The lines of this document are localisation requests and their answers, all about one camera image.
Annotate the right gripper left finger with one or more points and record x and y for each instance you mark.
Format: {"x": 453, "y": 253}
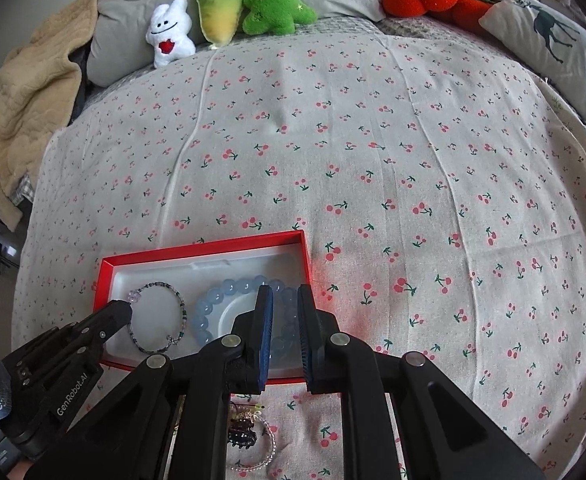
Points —
{"x": 249, "y": 370}

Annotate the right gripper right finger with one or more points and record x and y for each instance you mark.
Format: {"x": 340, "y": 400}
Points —
{"x": 315, "y": 329}

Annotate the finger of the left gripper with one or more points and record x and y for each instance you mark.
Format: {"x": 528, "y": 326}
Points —
{"x": 102, "y": 324}

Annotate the red jewelry box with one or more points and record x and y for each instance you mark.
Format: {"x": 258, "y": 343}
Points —
{"x": 186, "y": 296}

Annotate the cherry print bed sheet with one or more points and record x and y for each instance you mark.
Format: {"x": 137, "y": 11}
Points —
{"x": 440, "y": 186}

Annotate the beige blanket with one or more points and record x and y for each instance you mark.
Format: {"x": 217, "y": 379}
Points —
{"x": 38, "y": 88}

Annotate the white bunny plush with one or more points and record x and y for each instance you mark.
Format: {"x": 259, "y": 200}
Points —
{"x": 168, "y": 33}

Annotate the green tree plush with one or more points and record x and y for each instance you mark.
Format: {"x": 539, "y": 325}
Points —
{"x": 276, "y": 17}

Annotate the yellow green carrot plush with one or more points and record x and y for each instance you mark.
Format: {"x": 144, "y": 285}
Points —
{"x": 219, "y": 20}

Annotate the deer print pillow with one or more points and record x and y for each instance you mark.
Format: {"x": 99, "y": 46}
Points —
{"x": 547, "y": 41}

